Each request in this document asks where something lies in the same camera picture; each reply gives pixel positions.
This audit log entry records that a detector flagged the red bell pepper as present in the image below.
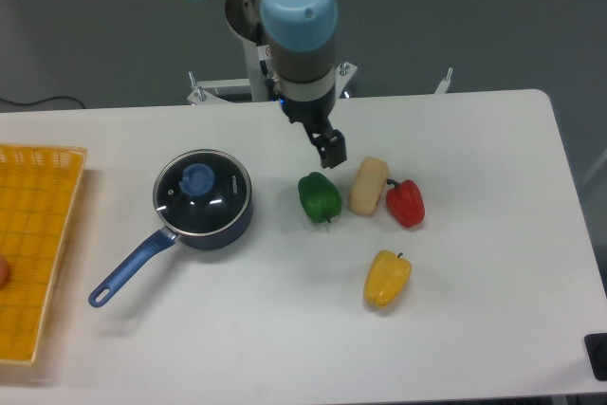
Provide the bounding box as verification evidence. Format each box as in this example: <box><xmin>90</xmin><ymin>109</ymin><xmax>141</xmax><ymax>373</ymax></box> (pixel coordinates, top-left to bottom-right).
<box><xmin>386</xmin><ymin>179</ymin><xmax>426</xmax><ymax>229</ymax></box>

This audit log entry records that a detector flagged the blue saucepan with handle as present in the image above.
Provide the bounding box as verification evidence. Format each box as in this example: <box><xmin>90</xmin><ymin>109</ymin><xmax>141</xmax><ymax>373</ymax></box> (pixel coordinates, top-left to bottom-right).
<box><xmin>88</xmin><ymin>149</ymin><xmax>253</xmax><ymax>308</ymax></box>

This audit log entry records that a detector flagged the black device at table corner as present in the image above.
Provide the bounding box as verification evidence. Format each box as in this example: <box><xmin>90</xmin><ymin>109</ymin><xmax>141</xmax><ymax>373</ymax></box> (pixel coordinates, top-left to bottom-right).
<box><xmin>584</xmin><ymin>333</ymin><xmax>607</xmax><ymax>381</ymax></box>

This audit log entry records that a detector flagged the green bell pepper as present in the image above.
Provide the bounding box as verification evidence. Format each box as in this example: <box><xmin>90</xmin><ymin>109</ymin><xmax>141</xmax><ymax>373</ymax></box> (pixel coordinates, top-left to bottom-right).
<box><xmin>298</xmin><ymin>172</ymin><xmax>342</xmax><ymax>223</ymax></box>

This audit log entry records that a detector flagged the glass lid with blue knob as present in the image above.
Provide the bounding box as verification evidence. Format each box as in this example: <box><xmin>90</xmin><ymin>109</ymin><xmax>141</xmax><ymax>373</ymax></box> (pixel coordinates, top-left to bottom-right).
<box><xmin>153</xmin><ymin>149</ymin><xmax>253</xmax><ymax>238</ymax></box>

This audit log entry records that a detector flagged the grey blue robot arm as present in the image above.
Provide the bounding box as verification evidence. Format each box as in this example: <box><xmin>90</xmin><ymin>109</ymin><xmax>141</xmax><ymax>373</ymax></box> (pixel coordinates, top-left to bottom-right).
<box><xmin>196</xmin><ymin>0</ymin><xmax>347</xmax><ymax>168</ymax></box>

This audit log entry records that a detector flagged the black cable on floor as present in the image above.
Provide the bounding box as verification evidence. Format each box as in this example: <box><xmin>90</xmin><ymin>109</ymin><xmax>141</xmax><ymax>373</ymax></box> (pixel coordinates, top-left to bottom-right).
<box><xmin>0</xmin><ymin>95</ymin><xmax>87</xmax><ymax>109</ymax></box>

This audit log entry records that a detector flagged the yellow bell pepper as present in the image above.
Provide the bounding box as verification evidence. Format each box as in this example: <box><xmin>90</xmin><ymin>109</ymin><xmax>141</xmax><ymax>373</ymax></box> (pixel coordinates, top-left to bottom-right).
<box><xmin>363</xmin><ymin>250</ymin><xmax>413</xmax><ymax>308</ymax></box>

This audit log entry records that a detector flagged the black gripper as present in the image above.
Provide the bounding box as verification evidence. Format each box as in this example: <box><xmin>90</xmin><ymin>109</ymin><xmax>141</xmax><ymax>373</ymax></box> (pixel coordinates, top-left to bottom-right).
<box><xmin>279</xmin><ymin>86</ymin><xmax>347</xmax><ymax>169</ymax></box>

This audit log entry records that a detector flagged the yellow woven basket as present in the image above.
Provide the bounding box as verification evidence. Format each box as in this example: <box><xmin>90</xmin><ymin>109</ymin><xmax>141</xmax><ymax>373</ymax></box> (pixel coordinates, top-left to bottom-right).
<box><xmin>1</xmin><ymin>144</ymin><xmax>87</xmax><ymax>365</ymax></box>

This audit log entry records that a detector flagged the beige bread loaf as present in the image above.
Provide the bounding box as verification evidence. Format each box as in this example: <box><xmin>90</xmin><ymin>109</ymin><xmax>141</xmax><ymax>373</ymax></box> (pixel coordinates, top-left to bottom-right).
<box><xmin>349</xmin><ymin>156</ymin><xmax>389</xmax><ymax>216</ymax></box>

